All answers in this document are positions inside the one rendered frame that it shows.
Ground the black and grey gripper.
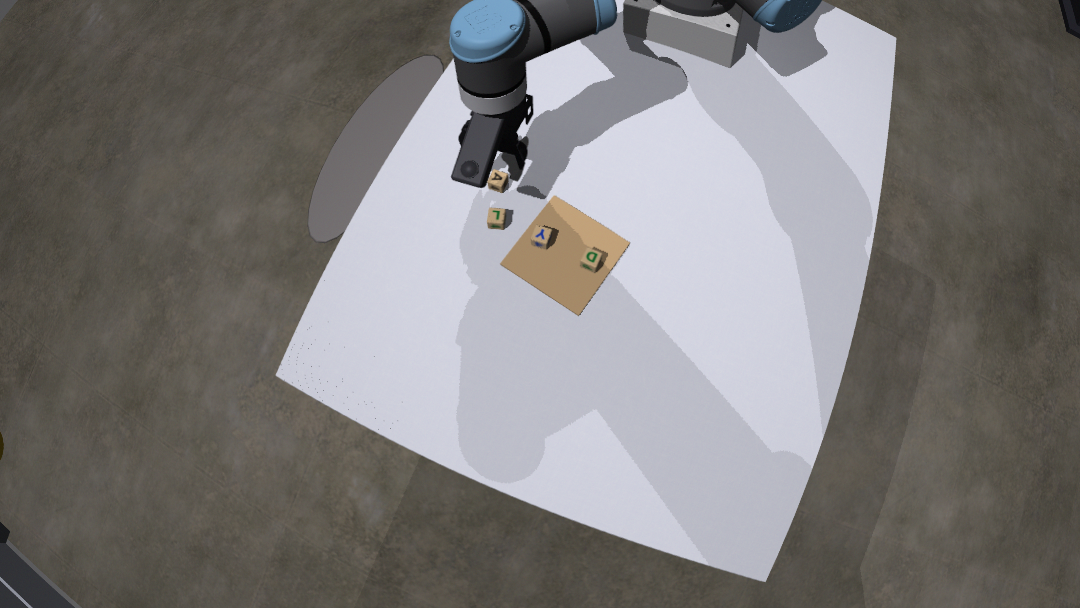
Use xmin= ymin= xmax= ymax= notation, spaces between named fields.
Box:
xmin=458 ymin=94 xmax=534 ymax=183

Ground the brown wooden letter block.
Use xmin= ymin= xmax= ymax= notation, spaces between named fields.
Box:
xmin=580 ymin=247 xmax=603 ymax=273
xmin=487 ymin=208 xmax=507 ymax=230
xmin=531 ymin=225 xmax=552 ymax=249
xmin=487 ymin=168 xmax=509 ymax=193

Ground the tan flat mat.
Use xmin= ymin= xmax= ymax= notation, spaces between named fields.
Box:
xmin=500 ymin=195 xmax=630 ymax=316

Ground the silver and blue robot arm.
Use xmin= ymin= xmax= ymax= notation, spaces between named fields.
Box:
xmin=449 ymin=0 xmax=822 ymax=188

